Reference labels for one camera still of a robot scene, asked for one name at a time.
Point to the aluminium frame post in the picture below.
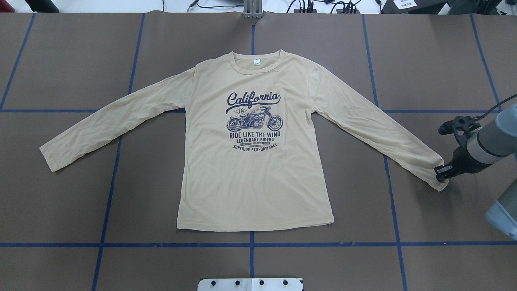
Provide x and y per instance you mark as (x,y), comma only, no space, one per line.
(252,9)

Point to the white pedestal column base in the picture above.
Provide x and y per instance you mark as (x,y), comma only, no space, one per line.
(251,284)

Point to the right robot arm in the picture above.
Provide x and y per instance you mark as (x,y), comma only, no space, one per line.
(479,148)

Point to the beige long-sleeve printed shirt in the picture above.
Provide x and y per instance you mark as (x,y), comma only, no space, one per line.
(251,154)

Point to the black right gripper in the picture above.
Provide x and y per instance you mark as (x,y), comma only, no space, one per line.
(461,158)

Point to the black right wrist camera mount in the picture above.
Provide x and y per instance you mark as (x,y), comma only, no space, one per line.
(462,127)

